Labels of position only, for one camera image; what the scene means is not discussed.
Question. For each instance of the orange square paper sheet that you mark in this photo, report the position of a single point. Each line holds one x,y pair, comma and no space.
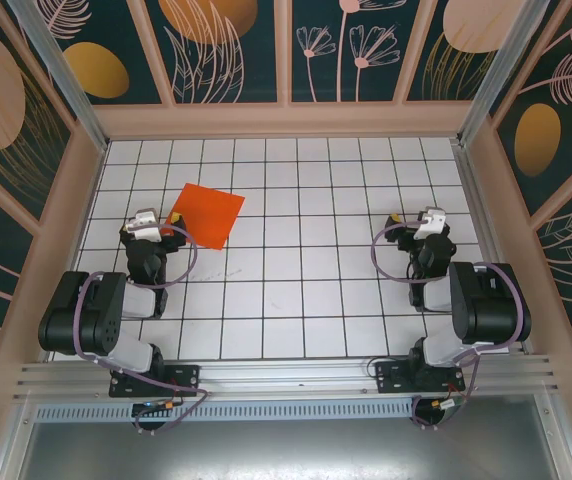
206,215

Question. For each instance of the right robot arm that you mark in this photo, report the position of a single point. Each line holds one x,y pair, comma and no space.
491,305

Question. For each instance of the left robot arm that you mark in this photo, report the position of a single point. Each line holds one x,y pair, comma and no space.
91,310

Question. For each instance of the grey metal sheet panel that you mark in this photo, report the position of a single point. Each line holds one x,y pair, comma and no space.
286,450

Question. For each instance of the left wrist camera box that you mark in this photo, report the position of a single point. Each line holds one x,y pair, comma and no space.
143,225

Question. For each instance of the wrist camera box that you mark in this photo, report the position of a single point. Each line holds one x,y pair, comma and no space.
143,225
431,225

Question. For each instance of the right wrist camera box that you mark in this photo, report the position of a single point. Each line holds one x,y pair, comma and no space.
431,225

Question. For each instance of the aluminium side rail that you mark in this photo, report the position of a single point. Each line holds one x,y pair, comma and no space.
491,250

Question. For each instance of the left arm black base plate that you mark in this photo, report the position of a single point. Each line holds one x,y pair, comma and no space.
181,380

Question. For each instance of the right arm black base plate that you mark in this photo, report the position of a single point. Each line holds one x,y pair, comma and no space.
396,377

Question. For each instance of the aluminium corner post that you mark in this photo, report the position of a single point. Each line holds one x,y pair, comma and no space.
501,65
61,75

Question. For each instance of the long aluminium mounting rail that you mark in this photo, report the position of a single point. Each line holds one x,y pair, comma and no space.
286,375

